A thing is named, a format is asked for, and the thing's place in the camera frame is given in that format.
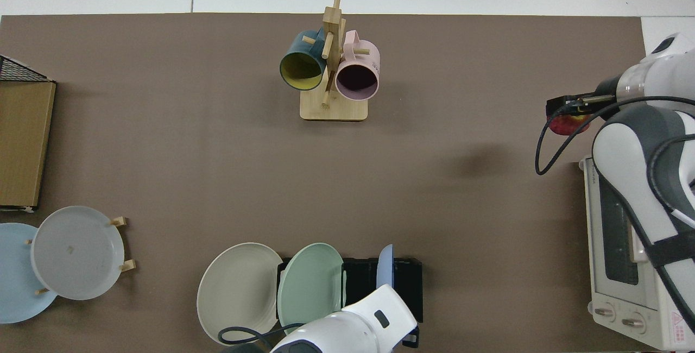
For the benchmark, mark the red yellow apple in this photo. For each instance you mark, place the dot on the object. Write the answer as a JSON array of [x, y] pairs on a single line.
[[567, 126]]

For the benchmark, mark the black dish rack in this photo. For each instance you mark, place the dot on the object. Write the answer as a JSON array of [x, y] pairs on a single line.
[[358, 277]]

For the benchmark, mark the green plate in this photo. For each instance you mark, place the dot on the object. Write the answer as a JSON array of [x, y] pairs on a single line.
[[309, 282]]

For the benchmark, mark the beige plate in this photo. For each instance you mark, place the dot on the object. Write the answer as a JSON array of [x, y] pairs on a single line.
[[239, 293]]

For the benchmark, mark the wooden plate rack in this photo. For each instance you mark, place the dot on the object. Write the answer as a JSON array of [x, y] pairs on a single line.
[[127, 265]]

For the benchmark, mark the grey plate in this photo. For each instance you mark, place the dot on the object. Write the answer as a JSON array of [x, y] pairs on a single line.
[[76, 255]]

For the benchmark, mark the light blue plate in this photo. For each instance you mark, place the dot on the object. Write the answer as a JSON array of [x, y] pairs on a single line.
[[13, 288]]

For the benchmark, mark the pale toaster oven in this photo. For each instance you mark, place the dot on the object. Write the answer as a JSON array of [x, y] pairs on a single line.
[[613, 288]]

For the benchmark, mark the pink mug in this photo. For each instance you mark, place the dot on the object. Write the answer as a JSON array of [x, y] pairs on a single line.
[[364, 54]]

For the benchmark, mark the wooden cup stand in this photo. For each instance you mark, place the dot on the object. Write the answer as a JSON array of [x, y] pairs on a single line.
[[334, 111]]

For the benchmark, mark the dark blue mug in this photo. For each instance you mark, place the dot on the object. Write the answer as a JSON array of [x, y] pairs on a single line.
[[296, 49]]

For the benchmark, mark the brown table cloth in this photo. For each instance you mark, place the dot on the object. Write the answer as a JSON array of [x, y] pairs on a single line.
[[163, 152]]

